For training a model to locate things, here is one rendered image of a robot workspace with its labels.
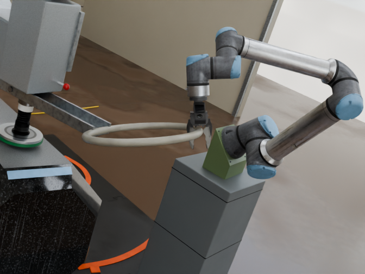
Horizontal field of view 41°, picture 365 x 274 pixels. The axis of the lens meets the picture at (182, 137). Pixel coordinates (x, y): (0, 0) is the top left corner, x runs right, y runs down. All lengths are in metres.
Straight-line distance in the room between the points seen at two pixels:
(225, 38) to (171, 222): 1.25
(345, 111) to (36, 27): 1.35
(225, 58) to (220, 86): 5.36
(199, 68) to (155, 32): 6.16
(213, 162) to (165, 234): 0.53
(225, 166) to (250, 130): 0.25
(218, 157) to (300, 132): 0.57
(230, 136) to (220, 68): 0.81
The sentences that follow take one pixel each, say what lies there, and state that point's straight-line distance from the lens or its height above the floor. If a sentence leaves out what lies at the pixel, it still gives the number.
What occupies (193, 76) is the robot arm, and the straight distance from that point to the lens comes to 1.95.
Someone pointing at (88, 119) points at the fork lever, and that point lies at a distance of 2.24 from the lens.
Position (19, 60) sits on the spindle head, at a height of 1.26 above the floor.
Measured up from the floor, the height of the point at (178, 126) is 1.21.
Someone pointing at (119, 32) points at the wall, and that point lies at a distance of 8.64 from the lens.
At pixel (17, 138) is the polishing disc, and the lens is 2.42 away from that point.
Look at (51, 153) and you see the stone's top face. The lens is 2.47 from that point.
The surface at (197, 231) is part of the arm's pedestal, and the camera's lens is 2.77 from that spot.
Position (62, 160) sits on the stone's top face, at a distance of 2.43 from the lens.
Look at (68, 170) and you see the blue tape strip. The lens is 2.39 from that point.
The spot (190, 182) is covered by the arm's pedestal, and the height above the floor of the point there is 0.77.
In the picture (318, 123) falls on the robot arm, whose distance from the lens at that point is 2.28.
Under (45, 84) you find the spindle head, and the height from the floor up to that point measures 1.18.
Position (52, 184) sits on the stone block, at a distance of 2.34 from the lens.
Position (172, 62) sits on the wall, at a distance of 7.84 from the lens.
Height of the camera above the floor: 1.90
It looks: 20 degrees down
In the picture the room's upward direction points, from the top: 18 degrees clockwise
